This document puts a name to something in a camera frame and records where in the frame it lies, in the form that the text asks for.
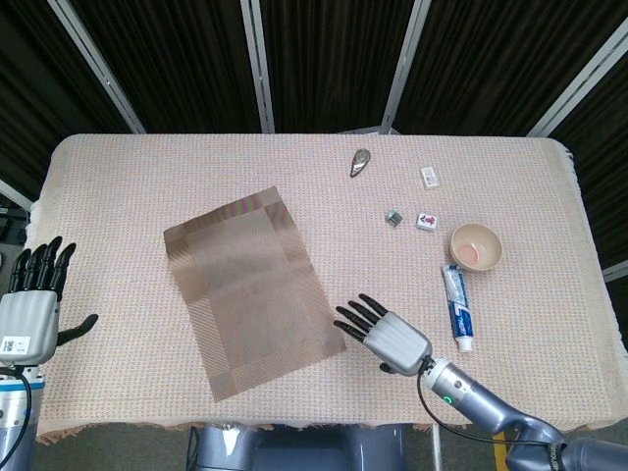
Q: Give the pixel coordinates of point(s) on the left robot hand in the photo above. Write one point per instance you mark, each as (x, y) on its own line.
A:
(24, 319)

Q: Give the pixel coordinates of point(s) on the small green cube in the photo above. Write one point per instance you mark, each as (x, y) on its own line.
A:
(393, 218)

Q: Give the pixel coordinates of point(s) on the white screen frame post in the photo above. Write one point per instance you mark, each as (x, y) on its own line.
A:
(260, 73)
(15, 192)
(579, 78)
(98, 68)
(615, 272)
(402, 64)

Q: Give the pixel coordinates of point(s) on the white red-printed mahjong tile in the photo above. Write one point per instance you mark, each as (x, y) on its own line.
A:
(428, 222)

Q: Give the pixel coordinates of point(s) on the white table leg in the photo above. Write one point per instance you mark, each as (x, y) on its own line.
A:
(436, 451)

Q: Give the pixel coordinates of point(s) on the beige woven tablecloth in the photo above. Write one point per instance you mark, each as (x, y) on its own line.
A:
(147, 172)

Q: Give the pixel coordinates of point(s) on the dark pleated screen panel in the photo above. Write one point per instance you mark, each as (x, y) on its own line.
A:
(29, 73)
(333, 64)
(608, 147)
(172, 64)
(500, 59)

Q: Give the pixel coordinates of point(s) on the brown woven placemat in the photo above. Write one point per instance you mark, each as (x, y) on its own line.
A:
(245, 284)

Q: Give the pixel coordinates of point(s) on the light brown bowl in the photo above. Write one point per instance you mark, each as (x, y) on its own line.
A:
(486, 240)

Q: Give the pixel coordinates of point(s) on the blue white toothpaste tube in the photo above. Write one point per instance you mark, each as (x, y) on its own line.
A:
(458, 304)

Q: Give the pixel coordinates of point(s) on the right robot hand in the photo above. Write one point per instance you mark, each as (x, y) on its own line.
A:
(397, 343)

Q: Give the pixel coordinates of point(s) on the grey robot torso base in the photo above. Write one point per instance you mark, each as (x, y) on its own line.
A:
(294, 451)

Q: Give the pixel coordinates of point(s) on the small white barcode box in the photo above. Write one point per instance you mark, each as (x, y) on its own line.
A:
(430, 176)

